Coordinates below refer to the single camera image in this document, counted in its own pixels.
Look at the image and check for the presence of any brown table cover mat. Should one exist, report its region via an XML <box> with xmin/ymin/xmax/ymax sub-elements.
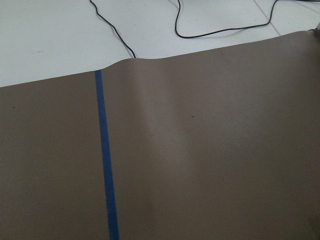
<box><xmin>0</xmin><ymin>30</ymin><xmax>320</xmax><ymax>240</ymax></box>

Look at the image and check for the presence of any black desk cable right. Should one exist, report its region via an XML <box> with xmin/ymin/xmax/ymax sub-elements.
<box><xmin>174</xmin><ymin>0</ymin><xmax>280</xmax><ymax>39</ymax></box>

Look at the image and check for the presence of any black desk cable left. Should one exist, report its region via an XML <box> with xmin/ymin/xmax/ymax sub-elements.
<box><xmin>89</xmin><ymin>0</ymin><xmax>136</xmax><ymax>59</ymax></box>

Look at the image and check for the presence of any black desk cable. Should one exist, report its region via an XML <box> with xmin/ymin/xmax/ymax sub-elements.
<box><xmin>89</xmin><ymin>0</ymin><xmax>136</xmax><ymax>59</ymax></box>
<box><xmin>174</xmin><ymin>0</ymin><xmax>280</xmax><ymax>39</ymax></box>

